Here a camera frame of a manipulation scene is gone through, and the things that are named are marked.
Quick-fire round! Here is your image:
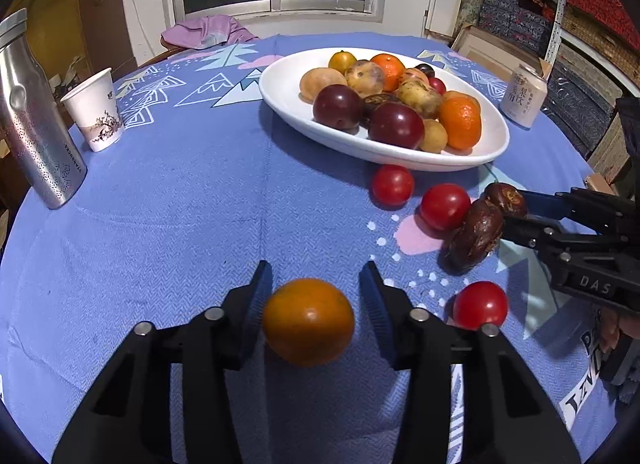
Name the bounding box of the stainless steel bottle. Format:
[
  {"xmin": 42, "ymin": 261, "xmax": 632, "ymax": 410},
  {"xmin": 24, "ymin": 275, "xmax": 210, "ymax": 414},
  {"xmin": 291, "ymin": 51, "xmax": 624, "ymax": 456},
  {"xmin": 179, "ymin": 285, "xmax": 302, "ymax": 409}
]
[{"xmin": 0, "ymin": 8, "xmax": 88, "ymax": 211}]

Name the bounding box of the white plate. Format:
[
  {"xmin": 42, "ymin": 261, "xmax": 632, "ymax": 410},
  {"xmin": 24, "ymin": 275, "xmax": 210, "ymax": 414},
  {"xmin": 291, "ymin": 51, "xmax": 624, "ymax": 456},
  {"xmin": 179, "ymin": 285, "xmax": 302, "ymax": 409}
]
[{"xmin": 258, "ymin": 47, "xmax": 511, "ymax": 173}]

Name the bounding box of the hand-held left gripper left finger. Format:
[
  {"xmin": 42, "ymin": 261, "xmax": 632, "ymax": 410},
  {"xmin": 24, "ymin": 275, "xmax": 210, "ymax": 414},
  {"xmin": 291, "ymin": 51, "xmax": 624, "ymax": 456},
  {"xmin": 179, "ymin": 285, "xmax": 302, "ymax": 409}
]
[{"xmin": 51, "ymin": 260, "xmax": 274, "ymax": 464}]

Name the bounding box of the wooden chair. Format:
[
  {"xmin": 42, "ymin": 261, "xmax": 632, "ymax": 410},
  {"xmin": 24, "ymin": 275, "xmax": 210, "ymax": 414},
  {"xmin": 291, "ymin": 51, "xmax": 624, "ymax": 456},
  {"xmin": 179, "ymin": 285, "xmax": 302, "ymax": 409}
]
[{"xmin": 132, "ymin": 34, "xmax": 186, "ymax": 69}]

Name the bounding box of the purple garment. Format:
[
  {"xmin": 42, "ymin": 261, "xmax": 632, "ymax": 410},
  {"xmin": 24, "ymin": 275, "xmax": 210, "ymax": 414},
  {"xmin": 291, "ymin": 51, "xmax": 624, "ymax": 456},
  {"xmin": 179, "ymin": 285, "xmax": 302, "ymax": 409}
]
[{"xmin": 162, "ymin": 15, "xmax": 261, "ymax": 51}]

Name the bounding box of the orange mandarin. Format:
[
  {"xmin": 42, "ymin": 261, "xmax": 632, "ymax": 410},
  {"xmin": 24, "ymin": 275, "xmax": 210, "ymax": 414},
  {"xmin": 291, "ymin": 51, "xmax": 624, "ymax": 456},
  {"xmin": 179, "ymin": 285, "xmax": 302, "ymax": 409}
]
[
  {"xmin": 371, "ymin": 53, "xmax": 407, "ymax": 92},
  {"xmin": 439, "ymin": 96, "xmax": 483, "ymax": 151}
]

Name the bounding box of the tan round fruit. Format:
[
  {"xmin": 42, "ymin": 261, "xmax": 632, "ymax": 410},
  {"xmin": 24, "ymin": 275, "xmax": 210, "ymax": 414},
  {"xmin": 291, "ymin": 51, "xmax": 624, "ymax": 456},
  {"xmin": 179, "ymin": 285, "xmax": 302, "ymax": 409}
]
[{"xmin": 299, "ymin": 68, "xmax": 348, "ymax": 104}]

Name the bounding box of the small yellow-orange fruit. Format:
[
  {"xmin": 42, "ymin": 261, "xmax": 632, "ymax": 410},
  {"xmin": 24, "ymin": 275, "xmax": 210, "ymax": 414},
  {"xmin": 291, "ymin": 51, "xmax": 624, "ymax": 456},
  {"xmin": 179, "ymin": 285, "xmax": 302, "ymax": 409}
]
[{"xmin": 328, "ymin": 50, "xmax": 358, "ymax": 72}]

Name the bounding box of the orange tomato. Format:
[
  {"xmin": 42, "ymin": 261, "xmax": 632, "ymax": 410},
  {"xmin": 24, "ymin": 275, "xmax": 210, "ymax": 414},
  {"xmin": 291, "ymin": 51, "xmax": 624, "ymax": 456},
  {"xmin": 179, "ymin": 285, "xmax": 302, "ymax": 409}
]
[{"xmin": 262, "ymin": 278, "xmax": 356, "ymax": 368}]

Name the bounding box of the small tan fruit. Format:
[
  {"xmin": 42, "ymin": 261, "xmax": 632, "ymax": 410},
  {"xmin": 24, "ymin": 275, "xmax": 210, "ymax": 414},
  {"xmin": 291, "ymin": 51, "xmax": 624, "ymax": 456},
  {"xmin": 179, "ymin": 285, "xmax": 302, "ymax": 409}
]
[{"xmin": 418, "ymin": 118, "xmax": 449, "ymax": 154}]

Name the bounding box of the pinkish round fruit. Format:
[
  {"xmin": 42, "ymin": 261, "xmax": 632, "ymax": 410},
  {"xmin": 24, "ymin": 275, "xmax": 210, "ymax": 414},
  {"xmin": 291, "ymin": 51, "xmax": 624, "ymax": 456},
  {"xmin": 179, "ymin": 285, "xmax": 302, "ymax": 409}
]
[{"xmin": 398, "ymin": 68, "xmax": 431, "ymax": 87}]

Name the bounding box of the spotted yellow fruit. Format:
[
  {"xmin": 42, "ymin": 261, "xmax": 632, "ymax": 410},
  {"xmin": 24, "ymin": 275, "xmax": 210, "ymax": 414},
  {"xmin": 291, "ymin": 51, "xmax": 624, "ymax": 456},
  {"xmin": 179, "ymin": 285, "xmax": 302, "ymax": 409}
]
[{"xmin": 397, "ymin": 81, "xmax": 444, "ymax": 119}]

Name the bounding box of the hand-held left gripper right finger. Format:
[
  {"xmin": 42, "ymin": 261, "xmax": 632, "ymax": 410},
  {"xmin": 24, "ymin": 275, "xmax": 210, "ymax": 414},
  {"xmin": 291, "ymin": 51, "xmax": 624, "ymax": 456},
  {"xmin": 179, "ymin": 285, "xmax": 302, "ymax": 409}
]
[{"xmin": 359, "ymin": 261, "xmax": 582, "ymax": 464}]

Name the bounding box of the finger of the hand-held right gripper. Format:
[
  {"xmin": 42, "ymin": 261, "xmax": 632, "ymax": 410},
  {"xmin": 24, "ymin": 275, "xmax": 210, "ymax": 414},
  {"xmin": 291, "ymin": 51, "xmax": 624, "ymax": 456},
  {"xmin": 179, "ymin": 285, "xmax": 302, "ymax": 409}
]
[
  {"xmin": 500, "ymin": 216, "xmax": 596, "ymax": 269},
  {"xmin": 520, "ymin": 188, "xmax": 640, "ymax": 235}
]

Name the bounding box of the small cardboard box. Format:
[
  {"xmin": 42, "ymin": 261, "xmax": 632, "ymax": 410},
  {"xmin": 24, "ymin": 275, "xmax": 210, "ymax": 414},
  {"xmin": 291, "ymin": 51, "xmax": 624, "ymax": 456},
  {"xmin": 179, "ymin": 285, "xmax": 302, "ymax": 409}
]
[{"xmin": 582, "ymin": 174, "xmax": 616, "ymax": 195}]

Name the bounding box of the person's right hand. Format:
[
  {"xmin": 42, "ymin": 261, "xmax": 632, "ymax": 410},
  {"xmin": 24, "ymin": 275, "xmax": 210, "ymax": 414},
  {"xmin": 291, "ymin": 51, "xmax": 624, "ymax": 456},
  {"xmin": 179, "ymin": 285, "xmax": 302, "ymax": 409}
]
[{"xmin": 597, "ymin": 306, "xmax": 626, "ymax": 355}]

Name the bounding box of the white paper cup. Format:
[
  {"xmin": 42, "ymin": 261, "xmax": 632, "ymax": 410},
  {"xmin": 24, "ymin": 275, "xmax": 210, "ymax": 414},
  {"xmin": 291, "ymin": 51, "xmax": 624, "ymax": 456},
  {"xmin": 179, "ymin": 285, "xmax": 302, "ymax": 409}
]
[{"xmin": 60, "ymin": 67, "xmax": 126, "ymax": 153}]

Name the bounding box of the dark brown wrinkled fruit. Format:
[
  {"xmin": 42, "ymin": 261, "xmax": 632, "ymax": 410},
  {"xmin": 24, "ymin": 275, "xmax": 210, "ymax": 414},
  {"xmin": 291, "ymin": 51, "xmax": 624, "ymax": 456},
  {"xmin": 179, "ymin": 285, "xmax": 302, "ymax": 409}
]
[
  {"xmin": 484, "ymin": 182, "xmax": 527, "ymax": 219},
  {"xmin": 362, "ymin": 92, "xmax": 401, "ymax": 127},
  {"xmin": 446, "ymin": 199, "xmax": 505, "ymax": 275}
]

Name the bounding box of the white metal shelf rack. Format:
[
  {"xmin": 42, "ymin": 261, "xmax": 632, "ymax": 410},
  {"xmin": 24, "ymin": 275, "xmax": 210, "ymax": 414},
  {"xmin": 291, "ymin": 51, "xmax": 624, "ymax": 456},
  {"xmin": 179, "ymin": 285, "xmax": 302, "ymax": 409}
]
[{"xmin": 545, "ymin": 0, "xmax": 640, "ymax": 94}]

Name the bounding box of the white drink can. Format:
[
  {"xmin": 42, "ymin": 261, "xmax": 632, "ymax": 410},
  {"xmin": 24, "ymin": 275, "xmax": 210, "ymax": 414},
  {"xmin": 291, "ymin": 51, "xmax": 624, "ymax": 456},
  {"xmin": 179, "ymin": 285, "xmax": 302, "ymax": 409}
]
[{"xmin": 498, "ymin": 62, "xmax": 548, "ymax": 131}]

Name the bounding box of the dark red plum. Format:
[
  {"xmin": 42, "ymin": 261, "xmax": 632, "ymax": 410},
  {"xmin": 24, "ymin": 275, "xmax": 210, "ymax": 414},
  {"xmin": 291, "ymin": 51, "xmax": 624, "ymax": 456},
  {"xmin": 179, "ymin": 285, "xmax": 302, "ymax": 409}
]
[
  {"xmin": 368, "ymin": 102, "xmax": 426, "ymax": 150},
  {"xmin": 313, "ymin": 84, "xmax": 365, "ymax": 131}
]

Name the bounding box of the large flat cardboard box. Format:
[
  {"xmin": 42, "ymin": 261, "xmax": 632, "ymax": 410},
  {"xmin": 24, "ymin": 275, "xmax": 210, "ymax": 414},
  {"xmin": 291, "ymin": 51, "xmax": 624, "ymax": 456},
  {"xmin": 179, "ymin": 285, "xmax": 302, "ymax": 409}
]
[{"xmin": 450, "ymin": 24, "xmax": 553, "ymax": 82}]

